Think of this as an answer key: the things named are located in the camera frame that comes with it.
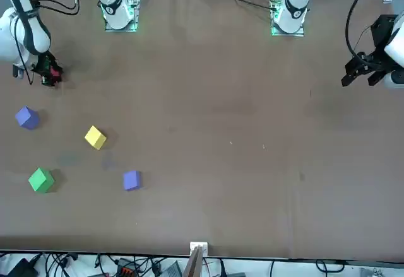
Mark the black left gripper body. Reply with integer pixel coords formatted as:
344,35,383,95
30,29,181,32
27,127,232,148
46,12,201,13
365,14,399,69

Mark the yellow foam cube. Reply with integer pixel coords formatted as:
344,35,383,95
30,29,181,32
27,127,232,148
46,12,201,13
84,125,107,151

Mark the purple foam cube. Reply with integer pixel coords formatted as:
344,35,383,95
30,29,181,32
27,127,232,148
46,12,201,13
122,170,142,192
15,105,40,131

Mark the green foam cube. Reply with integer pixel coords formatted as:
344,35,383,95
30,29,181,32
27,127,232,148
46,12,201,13
28,167,56,193

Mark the dark grey flat box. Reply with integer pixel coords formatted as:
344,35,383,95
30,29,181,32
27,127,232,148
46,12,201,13
6,257,39,277

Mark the aluminium camera mount post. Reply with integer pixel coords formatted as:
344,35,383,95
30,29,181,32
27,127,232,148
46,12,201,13
182,244,205,277

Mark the white post bracket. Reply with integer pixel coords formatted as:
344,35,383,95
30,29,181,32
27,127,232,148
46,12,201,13
189,241,209,256

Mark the orange black adapter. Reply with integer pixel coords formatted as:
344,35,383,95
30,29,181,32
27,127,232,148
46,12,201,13
115,257,140,276

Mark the dark ribbed power brick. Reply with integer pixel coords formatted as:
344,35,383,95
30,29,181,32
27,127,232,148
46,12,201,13
163,262,184,277

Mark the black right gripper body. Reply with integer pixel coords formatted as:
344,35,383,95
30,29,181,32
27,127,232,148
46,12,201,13
33,52,55,76

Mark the thick black cable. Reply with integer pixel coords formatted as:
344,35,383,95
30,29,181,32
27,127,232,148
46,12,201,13
345,0,378,59

